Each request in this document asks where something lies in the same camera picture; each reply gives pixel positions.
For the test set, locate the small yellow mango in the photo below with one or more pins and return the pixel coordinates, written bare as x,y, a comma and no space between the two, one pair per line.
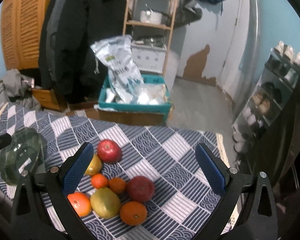
94,167

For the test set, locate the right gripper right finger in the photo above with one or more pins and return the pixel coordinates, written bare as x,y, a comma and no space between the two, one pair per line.
221,182

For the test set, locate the brown cardboard box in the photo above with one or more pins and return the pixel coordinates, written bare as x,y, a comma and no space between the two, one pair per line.
129,118

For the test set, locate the clear plastic bag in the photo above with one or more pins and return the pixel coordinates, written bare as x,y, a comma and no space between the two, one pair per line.
150,94

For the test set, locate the green glass fruit bowl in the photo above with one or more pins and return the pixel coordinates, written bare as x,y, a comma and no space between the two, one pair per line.
25,152

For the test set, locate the white cooking pot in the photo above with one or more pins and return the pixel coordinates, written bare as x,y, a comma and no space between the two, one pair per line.
150,16

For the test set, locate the shoe rack with shoes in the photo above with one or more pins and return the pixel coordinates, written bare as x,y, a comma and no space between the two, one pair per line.
272,91

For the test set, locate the small orange tangerine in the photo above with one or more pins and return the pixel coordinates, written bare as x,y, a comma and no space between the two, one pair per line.
99,181

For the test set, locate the wooden louvered cabinet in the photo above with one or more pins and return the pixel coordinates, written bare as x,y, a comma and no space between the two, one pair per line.
21,26

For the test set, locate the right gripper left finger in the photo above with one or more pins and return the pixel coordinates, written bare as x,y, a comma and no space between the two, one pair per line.
63,182

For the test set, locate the white patterned storage box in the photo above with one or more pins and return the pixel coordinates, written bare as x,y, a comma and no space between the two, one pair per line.
148,58

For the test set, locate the dark red apple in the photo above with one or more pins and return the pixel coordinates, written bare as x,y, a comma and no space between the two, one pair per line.
140,189

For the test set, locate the large green mango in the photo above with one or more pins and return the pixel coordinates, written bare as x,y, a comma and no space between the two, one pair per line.
105,203

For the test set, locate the teal cardboard box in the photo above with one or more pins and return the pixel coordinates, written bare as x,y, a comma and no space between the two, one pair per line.
114,106

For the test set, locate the grey clothes pile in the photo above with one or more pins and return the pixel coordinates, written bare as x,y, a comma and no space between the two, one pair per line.
17,88

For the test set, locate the black hanging coat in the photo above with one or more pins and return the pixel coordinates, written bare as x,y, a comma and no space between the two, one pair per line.
66,61

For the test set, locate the white printed plastic bag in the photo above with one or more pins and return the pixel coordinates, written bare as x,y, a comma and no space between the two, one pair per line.
116,54

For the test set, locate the large orange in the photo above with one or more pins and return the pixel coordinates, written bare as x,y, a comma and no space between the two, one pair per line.
133,213

